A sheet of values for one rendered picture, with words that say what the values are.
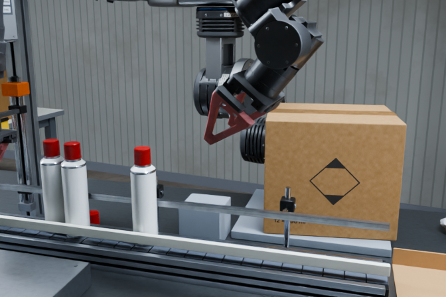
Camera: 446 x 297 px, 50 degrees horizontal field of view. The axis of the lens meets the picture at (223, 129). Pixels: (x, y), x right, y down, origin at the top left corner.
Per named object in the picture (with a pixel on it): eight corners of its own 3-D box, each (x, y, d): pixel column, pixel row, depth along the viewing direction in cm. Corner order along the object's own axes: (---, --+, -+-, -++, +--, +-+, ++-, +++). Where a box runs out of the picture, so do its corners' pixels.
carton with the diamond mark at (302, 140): (263, 233, 111) (265, 120, 105) (267, 196, 134) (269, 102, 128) (397, 241, 107) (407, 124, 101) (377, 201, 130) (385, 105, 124)
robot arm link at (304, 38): (286, -35, 65) (240, 7, 68) (260, -45, 54) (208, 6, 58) (340, 35, 64) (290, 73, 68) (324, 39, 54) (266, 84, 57)
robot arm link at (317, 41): (332, 35, 65) (302, 8, 66) (323, 37, 59) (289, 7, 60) (300, 72, 68) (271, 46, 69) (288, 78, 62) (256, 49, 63)
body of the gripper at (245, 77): (223, 84, 64) (256, 42, 61) (247, 75, 74) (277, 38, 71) (258, 117, 64) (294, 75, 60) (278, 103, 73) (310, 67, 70)
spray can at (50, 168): (40, 232, 104) (32, 142, 100) (55, 223, 109) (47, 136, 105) (61, 235, 103) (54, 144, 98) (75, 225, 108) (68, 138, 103)
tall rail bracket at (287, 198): (274, 271, 98) (276, 195, 94) (279, 254, 105) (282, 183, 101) (290, 273, 97) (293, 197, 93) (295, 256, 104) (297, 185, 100)
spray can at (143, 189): (129, 245, 98) (124, 150, 94) (139, 235, 103) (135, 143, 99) (152, 248, 97) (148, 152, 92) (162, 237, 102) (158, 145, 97)
